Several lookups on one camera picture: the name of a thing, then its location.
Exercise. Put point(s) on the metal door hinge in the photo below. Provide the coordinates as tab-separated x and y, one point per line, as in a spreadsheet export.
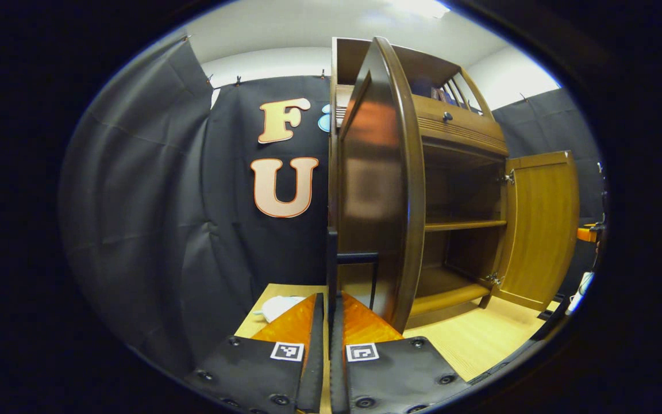
507	178
494	279

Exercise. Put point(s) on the blue book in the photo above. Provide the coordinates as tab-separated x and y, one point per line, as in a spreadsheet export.
423	88

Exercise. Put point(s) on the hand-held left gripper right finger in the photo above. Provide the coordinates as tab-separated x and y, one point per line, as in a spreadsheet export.
337	379

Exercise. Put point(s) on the black backdrop cloth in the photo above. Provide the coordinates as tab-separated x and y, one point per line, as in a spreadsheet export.
153	218

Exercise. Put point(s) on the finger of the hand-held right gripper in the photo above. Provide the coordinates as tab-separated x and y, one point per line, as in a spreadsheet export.
587	233

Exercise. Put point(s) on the wooden shoe cabinet door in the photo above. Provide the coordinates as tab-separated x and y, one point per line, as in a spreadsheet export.
538	230
377	190

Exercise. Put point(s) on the small white object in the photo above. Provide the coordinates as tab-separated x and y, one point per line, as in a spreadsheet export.
279	306

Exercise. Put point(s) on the dark brown book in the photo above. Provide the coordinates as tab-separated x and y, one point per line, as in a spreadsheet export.
440	95

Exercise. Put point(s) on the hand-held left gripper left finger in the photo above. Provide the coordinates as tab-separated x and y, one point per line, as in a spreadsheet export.
314	379

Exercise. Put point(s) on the wooden double-door shoe cabinet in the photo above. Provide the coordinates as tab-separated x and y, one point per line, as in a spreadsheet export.
463	132

